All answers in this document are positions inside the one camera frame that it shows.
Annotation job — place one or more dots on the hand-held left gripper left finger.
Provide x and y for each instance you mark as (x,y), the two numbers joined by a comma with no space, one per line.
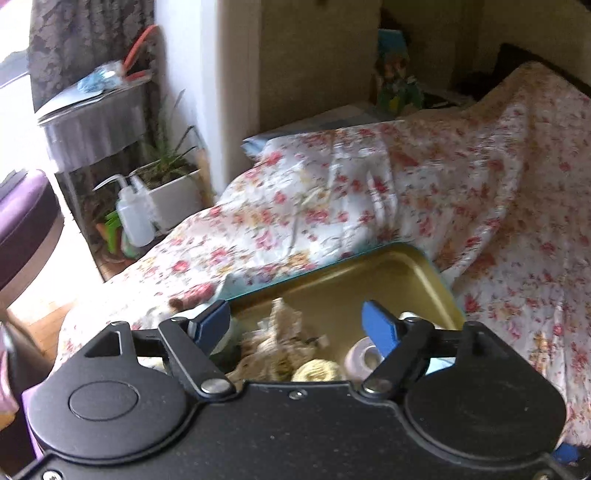
(214,319)

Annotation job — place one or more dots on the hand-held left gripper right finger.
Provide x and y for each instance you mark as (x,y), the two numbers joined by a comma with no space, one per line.
(378,328)

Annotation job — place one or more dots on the gold tin box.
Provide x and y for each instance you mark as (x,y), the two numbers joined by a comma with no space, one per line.
(369,277)

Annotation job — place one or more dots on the blue face mask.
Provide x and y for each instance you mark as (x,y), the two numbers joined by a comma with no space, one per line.
(438,364)

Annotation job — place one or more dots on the yellow plush toy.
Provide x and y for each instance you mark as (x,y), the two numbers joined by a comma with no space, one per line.
(318,370)

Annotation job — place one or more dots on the white planter box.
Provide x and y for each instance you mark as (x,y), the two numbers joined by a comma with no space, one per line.
(178,196)

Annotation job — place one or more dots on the white squeeze bottle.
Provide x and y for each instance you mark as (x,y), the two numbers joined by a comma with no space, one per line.
(134,217)

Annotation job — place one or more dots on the green flower pot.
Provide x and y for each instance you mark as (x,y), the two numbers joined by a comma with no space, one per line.
(113,230)

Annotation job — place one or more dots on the floral blanket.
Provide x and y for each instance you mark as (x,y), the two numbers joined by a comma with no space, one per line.
(415,184)

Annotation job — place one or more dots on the green potted plant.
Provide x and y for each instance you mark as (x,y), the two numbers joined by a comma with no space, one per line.
(166,143)

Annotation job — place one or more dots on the grey-blue pillow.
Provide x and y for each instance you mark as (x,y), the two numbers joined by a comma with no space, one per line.
(300,129)

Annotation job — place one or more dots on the purple chair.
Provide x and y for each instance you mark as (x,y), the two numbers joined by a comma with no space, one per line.
(23,221)

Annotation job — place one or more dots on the cloth-covered side table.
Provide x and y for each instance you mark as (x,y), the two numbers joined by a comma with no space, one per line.
(92,124)

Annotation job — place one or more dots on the blue plastic bag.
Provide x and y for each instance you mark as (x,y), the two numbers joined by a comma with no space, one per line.
(99,76)

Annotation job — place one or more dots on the patterned curtain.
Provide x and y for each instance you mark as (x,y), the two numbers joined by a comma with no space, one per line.
(83,32)

